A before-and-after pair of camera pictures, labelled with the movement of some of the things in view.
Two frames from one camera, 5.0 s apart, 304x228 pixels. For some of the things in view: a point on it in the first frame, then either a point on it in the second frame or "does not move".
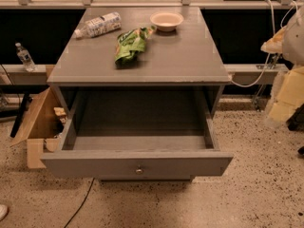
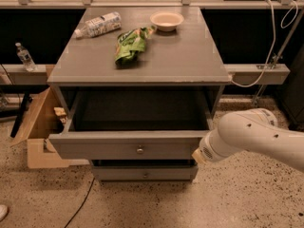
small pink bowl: x=166 y=21 does not move
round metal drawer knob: x=139 y=171 -> x=140 y=150
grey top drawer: x=136 y=154 -> x=132 y=123
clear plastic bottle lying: x=105 y=23 does not move
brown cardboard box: x=43 y=130 does not move
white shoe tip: x=4 y=211 does not move
